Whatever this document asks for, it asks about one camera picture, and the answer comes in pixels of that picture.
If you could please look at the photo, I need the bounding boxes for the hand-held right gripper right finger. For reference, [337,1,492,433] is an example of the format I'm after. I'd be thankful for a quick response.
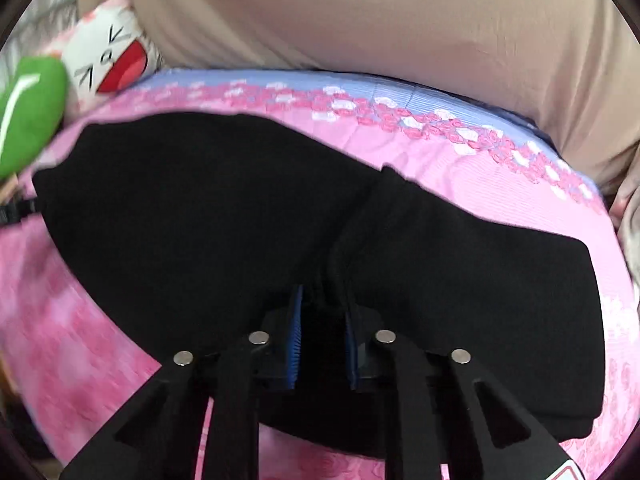
[344,305,588,480]

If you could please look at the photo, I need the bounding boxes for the pink floral bed sheet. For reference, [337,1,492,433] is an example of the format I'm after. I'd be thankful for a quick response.
[0,67,640,480]

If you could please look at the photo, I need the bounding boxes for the black pants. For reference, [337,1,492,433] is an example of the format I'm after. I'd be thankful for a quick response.
[31,111,607,461]

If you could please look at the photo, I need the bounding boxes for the green plush toy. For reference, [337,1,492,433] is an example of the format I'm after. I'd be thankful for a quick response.
[0,56,70,181]

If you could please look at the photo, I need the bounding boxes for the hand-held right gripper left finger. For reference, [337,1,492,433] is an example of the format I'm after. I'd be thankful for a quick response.
[59,285,303,480]

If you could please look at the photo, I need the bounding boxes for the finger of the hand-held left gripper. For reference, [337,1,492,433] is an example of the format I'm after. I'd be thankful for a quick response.
[0,199,37,226]

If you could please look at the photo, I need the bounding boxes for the cartoon cat pillow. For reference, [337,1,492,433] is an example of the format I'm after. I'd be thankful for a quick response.
[40,0,166,111]

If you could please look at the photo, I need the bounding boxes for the pale floral fleece blanket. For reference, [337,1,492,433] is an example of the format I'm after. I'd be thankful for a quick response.
[612,150,640,281]

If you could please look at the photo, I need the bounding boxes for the white ribbed cloth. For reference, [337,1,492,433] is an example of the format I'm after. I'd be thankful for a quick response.
[10,0,81,56]

